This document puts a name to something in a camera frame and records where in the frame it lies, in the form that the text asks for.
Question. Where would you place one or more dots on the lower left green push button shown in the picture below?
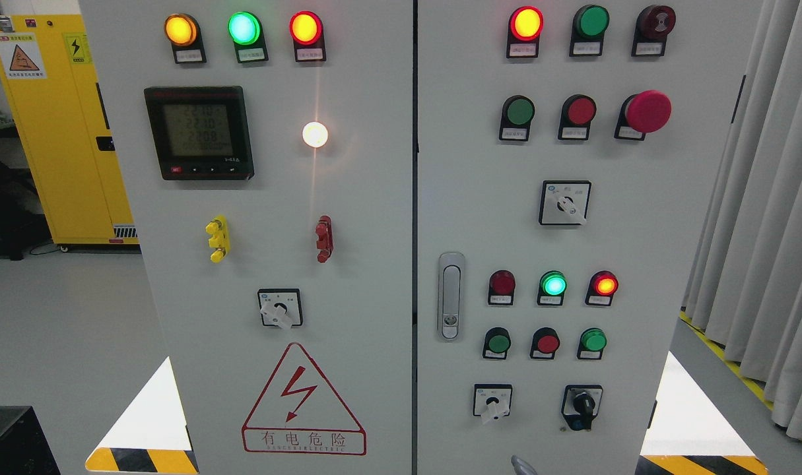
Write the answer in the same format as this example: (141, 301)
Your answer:
(496, 343)

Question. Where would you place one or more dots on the green start push button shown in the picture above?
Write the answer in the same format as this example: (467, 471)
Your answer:
(515, 122)

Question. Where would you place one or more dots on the lower red push button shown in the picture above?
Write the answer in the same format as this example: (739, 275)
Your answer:
(544, 344)

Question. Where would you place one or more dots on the lower right green push button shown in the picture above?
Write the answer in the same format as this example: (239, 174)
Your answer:
(592, 344)

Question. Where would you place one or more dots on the red stop push button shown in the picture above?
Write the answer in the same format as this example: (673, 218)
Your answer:
(575, 118)

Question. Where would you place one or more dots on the red emergency stop mushroom button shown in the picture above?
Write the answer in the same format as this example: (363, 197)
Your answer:
(643, 113)

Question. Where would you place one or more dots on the grey electrical control cabinet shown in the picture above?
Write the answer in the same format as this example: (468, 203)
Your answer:
(411, 93)

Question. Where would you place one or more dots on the red terminal connector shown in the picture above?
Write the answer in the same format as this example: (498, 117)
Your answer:
(324, 241)

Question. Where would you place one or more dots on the dark red indicator lamp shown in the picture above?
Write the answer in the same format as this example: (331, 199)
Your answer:
(501, 288)

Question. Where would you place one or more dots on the white lit indicator lamp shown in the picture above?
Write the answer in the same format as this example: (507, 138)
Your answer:
(315, 134)

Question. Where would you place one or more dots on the lit green indicator lamp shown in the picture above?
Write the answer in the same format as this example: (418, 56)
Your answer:
(552, 288)

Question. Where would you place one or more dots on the yellow terminal connector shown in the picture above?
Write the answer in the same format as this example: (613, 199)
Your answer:
(219, 239)

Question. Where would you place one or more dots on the red electric hazard warning sticker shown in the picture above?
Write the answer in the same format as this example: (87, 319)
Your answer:
(300, 412)

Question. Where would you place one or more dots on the lit red indicator lamp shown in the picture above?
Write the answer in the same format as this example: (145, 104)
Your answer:
(601, 289)

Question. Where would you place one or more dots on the black digital power meter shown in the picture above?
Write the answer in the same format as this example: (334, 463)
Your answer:
(200, 132)

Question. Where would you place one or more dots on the red indicator lamp top left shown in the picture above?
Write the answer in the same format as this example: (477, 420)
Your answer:
(307, 31)

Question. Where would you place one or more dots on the red indicator lamp top right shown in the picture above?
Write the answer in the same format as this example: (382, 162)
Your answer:
(524, 29)

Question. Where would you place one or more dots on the green indicator lamp top left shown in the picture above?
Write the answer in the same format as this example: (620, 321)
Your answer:
(247, 34)

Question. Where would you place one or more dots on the green lamp top right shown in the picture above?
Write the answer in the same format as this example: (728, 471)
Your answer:
(588, 28)

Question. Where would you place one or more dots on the amber indicator lamp top left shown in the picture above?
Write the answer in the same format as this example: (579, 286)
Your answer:
(184, 35)

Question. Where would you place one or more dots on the grey curtain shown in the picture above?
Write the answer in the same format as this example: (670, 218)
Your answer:
(745, 289)

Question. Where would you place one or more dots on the yellow safety cabinet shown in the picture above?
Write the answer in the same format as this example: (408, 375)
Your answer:
(50, 80)

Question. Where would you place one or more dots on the black box bottom left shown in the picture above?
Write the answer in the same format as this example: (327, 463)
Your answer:
(23, 446)

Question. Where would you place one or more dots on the grey door handle lock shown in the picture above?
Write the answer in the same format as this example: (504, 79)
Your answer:
(449, 307)

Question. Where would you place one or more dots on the left door selector switch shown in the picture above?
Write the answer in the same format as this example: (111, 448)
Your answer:
(280, 307)

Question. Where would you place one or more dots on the upper right selector switch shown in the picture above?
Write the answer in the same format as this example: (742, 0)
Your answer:
(564, 203)

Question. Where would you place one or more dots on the lower white selector switch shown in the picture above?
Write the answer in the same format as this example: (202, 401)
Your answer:
(491, 402)

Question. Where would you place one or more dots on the black knob selector switch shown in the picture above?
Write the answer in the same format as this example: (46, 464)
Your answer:
(580, 406)

